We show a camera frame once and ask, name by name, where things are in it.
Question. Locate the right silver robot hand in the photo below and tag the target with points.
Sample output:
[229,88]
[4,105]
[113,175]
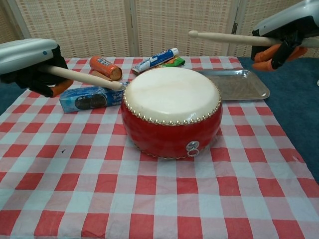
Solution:
[286,20]

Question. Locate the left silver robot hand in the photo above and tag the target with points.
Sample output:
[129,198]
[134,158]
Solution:
[22,53]

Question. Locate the wooden drumstick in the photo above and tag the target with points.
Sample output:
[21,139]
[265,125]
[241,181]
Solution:
[224,37]
[82,77]

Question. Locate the metal tray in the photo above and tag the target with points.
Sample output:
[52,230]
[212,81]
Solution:
[239,84]

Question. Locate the red drum with white skin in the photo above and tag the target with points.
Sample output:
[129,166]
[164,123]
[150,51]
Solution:
[169,94]

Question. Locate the metal screen hinge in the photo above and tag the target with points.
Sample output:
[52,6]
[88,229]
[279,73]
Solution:
[234,28]

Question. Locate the teal table cover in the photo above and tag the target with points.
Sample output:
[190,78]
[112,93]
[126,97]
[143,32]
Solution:
[294,82]

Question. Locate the blue cookie box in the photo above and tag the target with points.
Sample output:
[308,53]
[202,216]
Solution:
[82,99]

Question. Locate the brown sausage stick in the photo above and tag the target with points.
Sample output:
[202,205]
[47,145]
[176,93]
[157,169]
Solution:
[96,73]

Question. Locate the orange cracker tube pack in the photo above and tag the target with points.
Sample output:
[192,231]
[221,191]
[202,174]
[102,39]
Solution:
[102,65]

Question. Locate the woven folding screen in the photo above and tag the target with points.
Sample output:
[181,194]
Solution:
[99,25]

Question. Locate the green orange snack packet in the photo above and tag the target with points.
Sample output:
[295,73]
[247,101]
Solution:
[178,62]

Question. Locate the blue white toothpaste tube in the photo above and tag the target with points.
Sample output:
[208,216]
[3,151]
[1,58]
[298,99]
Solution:
[154,60]

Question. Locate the red white checkered cloth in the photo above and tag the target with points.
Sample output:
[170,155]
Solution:
[99,199]

